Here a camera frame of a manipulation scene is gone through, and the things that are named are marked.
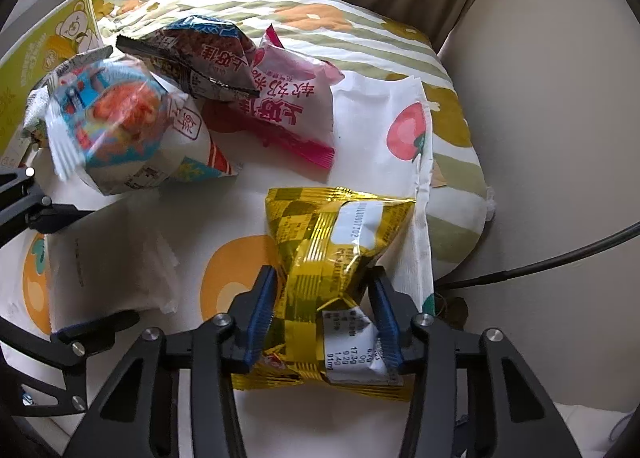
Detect blue white prawn cracker packet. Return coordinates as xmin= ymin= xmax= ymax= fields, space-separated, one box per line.
xmin=22 ymin=48 xmax=243 ymax=196

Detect black curved cable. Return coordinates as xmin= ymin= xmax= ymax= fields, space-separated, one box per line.
xmin=440 ymin=221 xmax=640 ymax=290

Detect floral striped blanket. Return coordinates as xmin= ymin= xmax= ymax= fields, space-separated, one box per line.
xmin=90 ymin=0 xmax=498 ymax=284

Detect pink white snack packet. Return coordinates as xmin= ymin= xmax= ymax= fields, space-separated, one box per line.
xmin=200 ymin=24 xmax=346 ymax=170

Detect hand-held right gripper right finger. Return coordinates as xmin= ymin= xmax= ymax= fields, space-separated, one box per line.
xmin=367 ymin=265 xmax=583 ymax=458

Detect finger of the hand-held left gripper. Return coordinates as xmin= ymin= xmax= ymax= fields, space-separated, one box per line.
xmin=0 ymin=311 xmax=142 ymax=415
xmin=0 ymin=165 xmax=97 ymax=246

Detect gold checkered snack packet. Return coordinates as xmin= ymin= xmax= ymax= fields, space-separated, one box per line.
xmin=231 ymin=187 xmax=417 ymax=403

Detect green yellow cardboard box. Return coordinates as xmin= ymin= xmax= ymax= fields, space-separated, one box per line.
xmin=0 ymin=0 xmax=106 ymax=164

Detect dark blue snack packet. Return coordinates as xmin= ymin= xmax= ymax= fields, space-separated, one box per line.
xmin=116 ymin=14 xmax=261 ymax=102

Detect white fruit-print cloth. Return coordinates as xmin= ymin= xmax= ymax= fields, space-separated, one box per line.
xmin=0 ymin=73 xmax=436 ymax=458

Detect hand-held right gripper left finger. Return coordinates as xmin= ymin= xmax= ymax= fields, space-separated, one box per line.
xmin=62 ymin=265 xmax=281 ymax=458

